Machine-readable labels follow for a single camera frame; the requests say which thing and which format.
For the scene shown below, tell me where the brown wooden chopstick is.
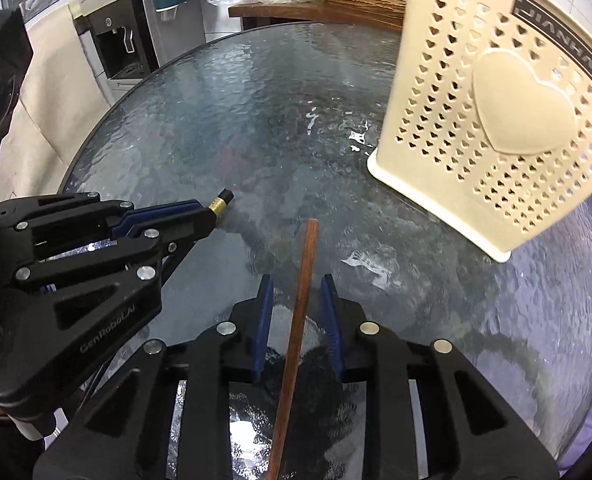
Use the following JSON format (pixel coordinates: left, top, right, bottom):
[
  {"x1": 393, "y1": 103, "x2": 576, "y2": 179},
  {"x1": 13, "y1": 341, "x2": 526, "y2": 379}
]
[{"x1": 265, "y1": 219, "x2": 319, "y2": 480}]

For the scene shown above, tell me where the black chopstick gold band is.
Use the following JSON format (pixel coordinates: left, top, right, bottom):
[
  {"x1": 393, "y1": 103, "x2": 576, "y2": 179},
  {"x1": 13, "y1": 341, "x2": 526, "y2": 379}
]
[{"x1": 208, "y1": 188, "x2": 234, "y2": 217}]

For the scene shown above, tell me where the beige cloth cover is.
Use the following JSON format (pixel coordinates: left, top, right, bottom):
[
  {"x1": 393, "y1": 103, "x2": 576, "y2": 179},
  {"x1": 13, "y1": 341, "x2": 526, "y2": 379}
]
[{"x1": 0, "y1": 6, "x2": 109, "y2": 202}]

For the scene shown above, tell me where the round glass table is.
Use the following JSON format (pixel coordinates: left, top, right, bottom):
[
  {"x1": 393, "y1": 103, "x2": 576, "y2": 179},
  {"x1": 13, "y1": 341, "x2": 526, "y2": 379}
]
[{"x1": 64, "y1": 24, "x2": 592, "y2": 479}]

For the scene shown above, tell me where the water dispenser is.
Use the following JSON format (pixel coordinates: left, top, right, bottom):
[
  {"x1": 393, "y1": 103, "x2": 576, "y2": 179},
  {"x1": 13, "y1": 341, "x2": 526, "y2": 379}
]
[{"x1": 69, "y1": 0, "x2": 206, "y2": 103}]

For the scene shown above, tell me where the cream perforated utensil holder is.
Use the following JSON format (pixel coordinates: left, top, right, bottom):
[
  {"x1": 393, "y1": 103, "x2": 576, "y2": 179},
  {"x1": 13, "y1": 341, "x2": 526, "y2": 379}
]
[{"x1": 367, "y1": 0, "x2": 592, "y2": 262}]

